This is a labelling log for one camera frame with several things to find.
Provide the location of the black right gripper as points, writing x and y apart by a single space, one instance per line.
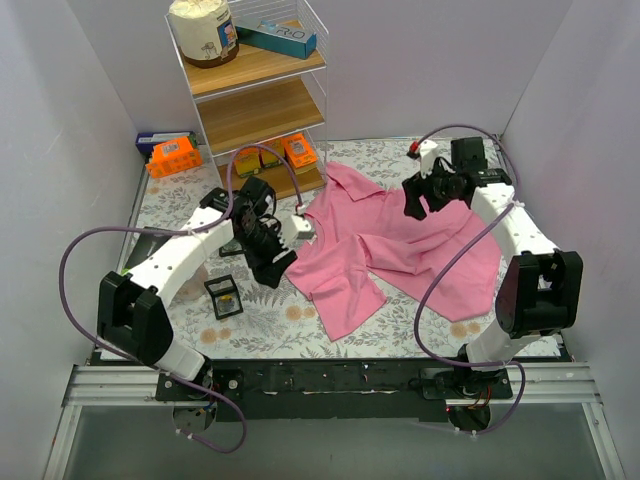
417 189

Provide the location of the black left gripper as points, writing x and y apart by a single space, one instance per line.
270 255

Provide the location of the pink t-shirt garment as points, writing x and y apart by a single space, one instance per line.
363 233

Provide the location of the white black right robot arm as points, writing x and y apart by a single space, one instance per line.
540 291

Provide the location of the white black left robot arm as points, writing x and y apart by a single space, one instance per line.
132 306

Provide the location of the black display case far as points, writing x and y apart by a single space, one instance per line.
228 253

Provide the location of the black display case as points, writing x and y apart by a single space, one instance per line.
224 285
228 253

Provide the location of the yellow green packet left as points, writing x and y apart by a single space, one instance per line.
247 162

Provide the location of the yellow green packet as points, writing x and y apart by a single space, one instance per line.
247 162
272 152

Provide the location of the yellow green packet middle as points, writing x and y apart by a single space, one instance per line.
272 152

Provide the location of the black display case near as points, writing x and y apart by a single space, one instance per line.
224 285

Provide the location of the pink toilet paper roll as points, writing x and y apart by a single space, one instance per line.
193 288

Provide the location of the orange packet on shelf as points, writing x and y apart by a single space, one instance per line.
299 153

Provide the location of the black flat product box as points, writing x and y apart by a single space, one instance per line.
145 246

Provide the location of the orange box beside shelf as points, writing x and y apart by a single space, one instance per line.
173 156

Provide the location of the floral patterned table mat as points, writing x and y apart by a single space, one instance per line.
283 323

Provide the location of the dark blue flat box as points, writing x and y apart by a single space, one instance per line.
145 142

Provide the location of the teal rectangular box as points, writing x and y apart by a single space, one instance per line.
278 38

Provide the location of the wrapped toilet paper roll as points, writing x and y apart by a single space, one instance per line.
204 31

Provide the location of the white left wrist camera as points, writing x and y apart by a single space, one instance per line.
293 228

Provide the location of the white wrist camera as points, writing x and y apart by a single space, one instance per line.
426 151
293 228

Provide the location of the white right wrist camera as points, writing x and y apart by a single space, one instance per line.
426 151

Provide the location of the white wire wooden shelf rack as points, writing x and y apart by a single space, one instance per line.
262 95

